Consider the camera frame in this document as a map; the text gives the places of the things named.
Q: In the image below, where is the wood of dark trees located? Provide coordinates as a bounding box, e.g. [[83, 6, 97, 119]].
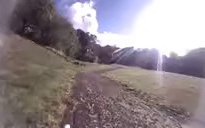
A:
[[9, 0, 122, 65]]

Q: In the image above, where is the dark leaf-strewn path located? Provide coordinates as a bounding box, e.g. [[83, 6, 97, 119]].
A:
[[61, 64, 192, 128]]

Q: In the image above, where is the row of trees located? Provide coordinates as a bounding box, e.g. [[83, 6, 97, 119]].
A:
[[109, 46, 205, 80]]

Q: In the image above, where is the flat grass field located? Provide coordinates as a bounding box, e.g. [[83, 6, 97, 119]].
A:
[[103, 64, 205, 118]]

